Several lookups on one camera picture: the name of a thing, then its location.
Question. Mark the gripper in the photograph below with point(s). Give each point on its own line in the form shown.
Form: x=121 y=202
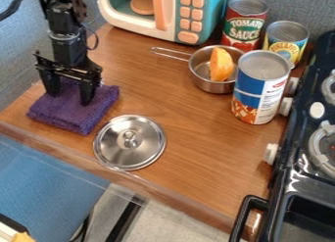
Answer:
x=69 y=58

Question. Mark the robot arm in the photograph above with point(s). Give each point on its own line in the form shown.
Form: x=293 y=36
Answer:
x=62 y=14

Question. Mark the violet cloth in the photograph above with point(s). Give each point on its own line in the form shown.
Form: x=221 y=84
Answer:
x=72 y=108

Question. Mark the silver lid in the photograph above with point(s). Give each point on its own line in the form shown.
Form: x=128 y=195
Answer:
x=129 y=142

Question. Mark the toy microwave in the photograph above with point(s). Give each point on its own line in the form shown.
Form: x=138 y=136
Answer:
x=163 y=12

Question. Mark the silver pot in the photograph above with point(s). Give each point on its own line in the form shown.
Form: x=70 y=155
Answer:
x=209 y=69

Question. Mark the orange toy fruit slice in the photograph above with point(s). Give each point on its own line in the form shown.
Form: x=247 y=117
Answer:
x=220 y=64

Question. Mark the red tomato sauce can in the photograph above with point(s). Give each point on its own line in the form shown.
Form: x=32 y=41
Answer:
x=243 y=22

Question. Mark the blue and white can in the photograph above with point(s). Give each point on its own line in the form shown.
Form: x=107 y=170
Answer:
x=259 y=87

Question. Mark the yellow pineapple can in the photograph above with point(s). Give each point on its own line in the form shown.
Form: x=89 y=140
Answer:
x=285 y=40

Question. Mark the toy stove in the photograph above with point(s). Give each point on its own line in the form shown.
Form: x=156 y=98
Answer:
x=301 y=148

